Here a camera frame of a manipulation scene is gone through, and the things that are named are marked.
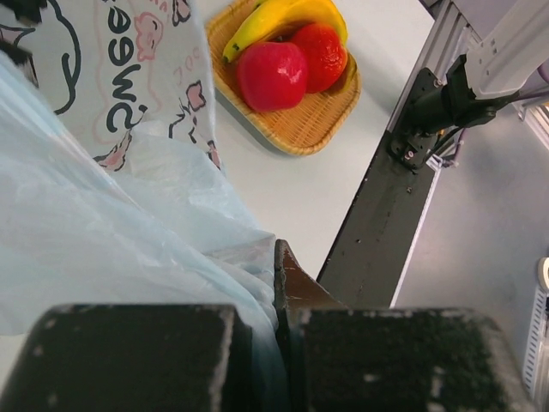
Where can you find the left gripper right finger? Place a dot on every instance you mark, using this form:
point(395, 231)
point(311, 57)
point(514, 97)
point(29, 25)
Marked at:
point(413, 359)

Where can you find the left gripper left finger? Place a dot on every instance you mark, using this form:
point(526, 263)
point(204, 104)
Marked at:
point(133, 358)

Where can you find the light blue plastic bag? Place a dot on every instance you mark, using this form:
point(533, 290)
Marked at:
point(112, 187)

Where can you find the red fake fruit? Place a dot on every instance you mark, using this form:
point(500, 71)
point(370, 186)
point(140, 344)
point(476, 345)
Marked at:
point(272, 76)

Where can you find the orange fake persimmon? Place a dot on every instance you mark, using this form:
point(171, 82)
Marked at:
point(324, 53)

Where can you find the yellow fake banana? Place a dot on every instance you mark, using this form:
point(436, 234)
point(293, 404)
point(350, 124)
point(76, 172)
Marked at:
point(271, 19)

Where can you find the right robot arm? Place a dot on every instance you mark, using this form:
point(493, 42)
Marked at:
point(489, 76)

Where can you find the woven bamboo tray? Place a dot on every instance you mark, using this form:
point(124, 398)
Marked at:
point(303, 130)

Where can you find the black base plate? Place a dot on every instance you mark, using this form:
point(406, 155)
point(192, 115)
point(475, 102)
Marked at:
point(367, 259)

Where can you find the white slotted cable duct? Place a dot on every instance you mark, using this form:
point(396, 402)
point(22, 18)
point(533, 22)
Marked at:
point(535, 365)

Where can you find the aluminium frame rail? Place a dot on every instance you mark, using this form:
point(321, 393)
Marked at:
point(450, 38)

